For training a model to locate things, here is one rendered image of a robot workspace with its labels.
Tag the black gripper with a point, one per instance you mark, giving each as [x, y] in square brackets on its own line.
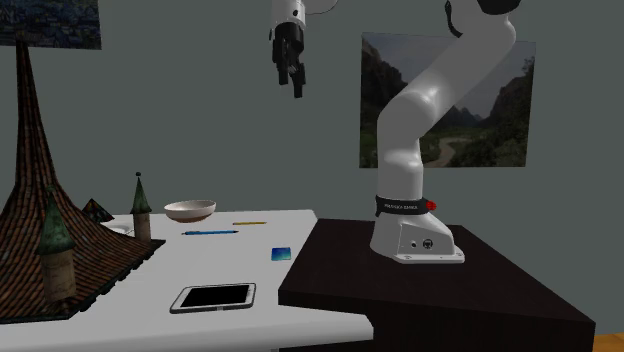
[288, 41]

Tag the brown tiled castle roof model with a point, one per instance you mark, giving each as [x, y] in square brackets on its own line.
[34, 234]

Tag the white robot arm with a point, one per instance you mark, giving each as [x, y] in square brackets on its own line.
[424, 122]

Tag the dark robot stand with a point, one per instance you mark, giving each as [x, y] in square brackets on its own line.
[438, 292]

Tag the blue card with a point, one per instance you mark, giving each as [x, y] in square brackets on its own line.
[281, 253]

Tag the blue pen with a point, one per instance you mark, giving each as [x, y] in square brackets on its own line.
[209, 232]

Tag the yellow pencil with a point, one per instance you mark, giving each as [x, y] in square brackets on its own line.
[249, 223]

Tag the white bowl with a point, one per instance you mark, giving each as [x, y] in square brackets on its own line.
[190, 209]

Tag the dark blue wall picture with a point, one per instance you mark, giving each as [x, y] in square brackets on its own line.
[48, 22]

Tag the mountain valley wall picture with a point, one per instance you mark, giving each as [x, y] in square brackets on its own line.
[487, 126]

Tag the white tablet with black screen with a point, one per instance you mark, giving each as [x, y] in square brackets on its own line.
[213, 297]

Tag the white plate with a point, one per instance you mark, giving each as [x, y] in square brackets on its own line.
[119, 228]

